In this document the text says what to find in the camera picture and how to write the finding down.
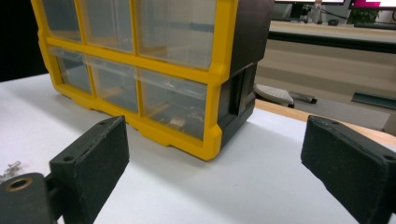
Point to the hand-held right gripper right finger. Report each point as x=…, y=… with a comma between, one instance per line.
x=351, y=165

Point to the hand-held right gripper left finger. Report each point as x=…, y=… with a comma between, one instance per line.
x=93, y=161

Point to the small silver rivet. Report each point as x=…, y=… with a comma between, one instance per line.
x=14, y=165
x=5, y=172

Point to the yellow black drawer cabinet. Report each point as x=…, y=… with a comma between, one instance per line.
x=214, y=137

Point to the dark green strip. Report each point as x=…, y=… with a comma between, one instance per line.
x=373, y=100

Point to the black cylinder bar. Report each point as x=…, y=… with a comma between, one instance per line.
x=303, y=98

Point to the light grey chair seat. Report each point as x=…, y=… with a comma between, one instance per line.
x=274, y=93

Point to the long light desk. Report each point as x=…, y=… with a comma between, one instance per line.
x=330, y=32

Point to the black keyboard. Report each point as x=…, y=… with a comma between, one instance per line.
x=373, y=25

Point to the black computer mouse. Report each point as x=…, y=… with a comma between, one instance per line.
x=333, y=22

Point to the green plant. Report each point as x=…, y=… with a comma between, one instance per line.
x=367, y=15

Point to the grey bottle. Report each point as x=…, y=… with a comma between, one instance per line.
x=317, y=12

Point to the monitor with pink screen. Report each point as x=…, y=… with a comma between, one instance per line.
x=373, y=3

